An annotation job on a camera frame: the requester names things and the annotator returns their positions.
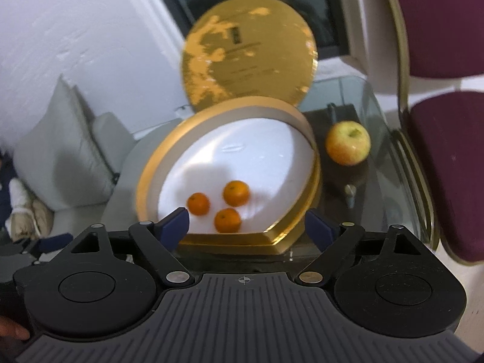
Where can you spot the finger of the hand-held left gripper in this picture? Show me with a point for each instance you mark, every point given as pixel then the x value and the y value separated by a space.
pixel 53 244

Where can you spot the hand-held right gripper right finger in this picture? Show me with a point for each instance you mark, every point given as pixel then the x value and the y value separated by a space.
pixel 320 231

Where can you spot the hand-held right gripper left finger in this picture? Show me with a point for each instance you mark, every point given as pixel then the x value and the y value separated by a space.
pixel 174 226

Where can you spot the round gold box white inside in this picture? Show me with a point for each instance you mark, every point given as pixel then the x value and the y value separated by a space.
pixel 242 147

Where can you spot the glass desktop table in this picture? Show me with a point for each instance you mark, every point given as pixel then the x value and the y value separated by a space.
pixel 382 196

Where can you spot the person's left hand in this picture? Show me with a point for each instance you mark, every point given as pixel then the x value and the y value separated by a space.
pixel 11 329

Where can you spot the small orange tangerine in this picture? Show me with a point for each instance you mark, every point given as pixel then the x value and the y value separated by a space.
pixel 236 193
pixel 198 203
pixel 227 220

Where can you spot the white cloth bundle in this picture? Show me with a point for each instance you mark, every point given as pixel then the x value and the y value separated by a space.
pixel 24 211

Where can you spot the yellow red apple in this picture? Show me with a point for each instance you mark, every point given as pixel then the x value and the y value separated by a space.
pixel 348 143

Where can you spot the grey cushion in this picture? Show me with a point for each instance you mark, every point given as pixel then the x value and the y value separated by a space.
pixel 60 147

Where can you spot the grey sofa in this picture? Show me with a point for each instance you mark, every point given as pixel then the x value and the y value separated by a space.
pixel 109 136

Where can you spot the round gold box lid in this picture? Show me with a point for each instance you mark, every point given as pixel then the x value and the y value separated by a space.
pixel 249 53

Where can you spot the maroon chair gold frame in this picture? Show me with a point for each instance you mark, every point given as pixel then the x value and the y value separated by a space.
pixel 446 140

